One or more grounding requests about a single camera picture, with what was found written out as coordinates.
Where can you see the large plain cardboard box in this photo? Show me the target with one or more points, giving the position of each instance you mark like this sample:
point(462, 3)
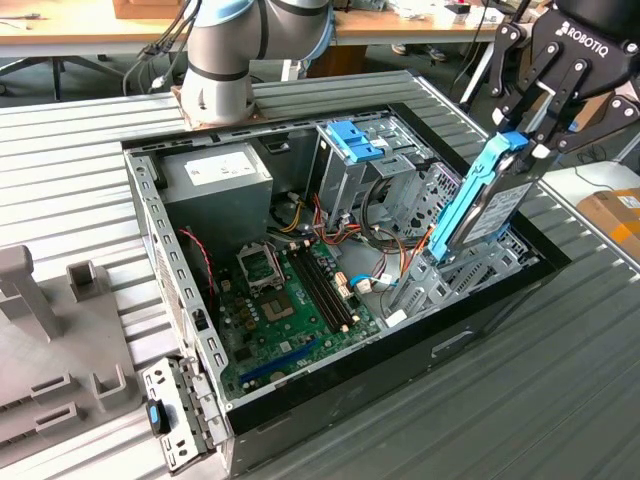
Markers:
point(592, 112)

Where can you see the blue expansion slot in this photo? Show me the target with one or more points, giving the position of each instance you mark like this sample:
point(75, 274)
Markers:
point(280, 362)

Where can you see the metal expansion slot retainer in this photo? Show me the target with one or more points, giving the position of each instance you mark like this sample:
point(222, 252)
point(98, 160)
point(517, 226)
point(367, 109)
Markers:
point(165, 372)

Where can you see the hard disk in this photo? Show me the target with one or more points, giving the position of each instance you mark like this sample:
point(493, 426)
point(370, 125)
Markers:
point(492, 210)

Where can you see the square brown base plate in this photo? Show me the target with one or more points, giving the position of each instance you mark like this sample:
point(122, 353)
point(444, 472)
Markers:
point(257, 118)

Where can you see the empty blue drive carrier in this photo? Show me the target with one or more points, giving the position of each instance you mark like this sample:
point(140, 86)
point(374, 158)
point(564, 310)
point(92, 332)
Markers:
point(350, 140)

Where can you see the green motherboard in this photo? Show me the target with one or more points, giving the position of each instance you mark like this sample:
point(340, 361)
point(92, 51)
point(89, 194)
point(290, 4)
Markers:
point(280, 345)

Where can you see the black open PC case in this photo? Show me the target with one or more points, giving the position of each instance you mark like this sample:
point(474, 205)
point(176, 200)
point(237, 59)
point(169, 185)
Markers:
point(400, 380)

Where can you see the white side table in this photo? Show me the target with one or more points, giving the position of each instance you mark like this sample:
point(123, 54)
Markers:
point(565, 185)

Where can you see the grey disk bay cage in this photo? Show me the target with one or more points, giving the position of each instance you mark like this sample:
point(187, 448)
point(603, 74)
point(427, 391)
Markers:
point(425, 295)

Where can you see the small brown box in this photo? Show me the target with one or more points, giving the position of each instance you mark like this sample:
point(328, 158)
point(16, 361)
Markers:
point(147, 7)

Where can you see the wooden desk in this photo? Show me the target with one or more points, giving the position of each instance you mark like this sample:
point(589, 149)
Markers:
point(100, 30)

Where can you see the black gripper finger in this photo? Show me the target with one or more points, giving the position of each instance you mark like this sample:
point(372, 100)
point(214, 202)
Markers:
point(570, 100)
point(512, 45)

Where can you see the black stand pole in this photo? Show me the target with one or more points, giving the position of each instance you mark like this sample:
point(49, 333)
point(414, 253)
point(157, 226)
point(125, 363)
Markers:
point(475, 82)

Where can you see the small white square tag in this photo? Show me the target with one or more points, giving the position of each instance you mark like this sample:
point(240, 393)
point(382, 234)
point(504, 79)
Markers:
point(395, 320)

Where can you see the blue black latch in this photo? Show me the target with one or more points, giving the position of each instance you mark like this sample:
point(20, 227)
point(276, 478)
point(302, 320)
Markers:
point(159, 417)

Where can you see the black RAM slot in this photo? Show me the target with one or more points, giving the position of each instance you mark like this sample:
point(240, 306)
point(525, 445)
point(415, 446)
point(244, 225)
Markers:
point(328, 286)
point(314, 291)
point(320, 289)
point(334, 283)

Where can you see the labelled cardboard box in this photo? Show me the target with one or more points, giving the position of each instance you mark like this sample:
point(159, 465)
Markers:
point(615, 220)

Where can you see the white sneaker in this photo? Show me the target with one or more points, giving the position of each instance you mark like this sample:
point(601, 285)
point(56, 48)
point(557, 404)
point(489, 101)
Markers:
point(435, 52)
point(400, 49)

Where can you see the grey parts rack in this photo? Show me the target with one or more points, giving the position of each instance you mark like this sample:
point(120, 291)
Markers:
point(75, 340)

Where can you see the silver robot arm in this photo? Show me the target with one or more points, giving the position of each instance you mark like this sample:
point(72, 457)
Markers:
point(225, 55)

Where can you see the grey power supply unit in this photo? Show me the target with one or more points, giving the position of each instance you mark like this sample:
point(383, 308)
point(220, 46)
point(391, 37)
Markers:
point(215, 200)

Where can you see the office chair base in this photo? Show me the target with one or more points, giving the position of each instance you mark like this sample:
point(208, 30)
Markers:
point(60, 65)

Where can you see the grey optical drive cage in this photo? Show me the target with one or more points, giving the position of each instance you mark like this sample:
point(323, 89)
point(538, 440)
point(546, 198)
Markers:
point(340, 185)

